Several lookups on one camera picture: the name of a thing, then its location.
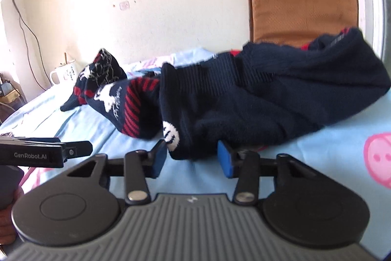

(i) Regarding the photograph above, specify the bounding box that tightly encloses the navy reindeer knit sweater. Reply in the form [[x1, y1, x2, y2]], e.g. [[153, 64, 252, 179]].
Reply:
[[61, 28, 390, 160]]

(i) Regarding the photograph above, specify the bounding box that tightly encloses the person's left hand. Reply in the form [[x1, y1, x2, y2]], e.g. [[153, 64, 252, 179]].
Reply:
[[0, 187, 24, 245]]

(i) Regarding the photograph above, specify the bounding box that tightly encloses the white enamel mug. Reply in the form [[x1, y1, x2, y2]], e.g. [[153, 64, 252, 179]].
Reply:
[[49, 60, 78, 85]]

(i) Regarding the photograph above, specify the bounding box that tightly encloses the brown seat cushion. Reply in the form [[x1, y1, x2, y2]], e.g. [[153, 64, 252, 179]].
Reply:
[[249, 0, 358, 47]]

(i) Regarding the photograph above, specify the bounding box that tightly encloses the pink wall sticker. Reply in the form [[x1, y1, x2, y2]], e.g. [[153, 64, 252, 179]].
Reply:
[[119, 1, 130, 11]]

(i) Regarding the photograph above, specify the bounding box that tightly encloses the black wall cable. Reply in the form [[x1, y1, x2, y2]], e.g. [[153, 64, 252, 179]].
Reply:
[[0, 0, 53, 92]]

